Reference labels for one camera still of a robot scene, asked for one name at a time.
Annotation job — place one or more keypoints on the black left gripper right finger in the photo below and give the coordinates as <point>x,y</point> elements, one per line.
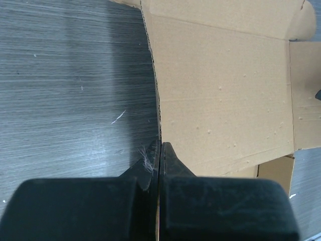
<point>216,208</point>

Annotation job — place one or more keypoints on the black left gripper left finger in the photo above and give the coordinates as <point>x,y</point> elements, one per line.
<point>108,208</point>

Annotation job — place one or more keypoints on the brown cardboard box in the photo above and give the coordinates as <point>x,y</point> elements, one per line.
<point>236,83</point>

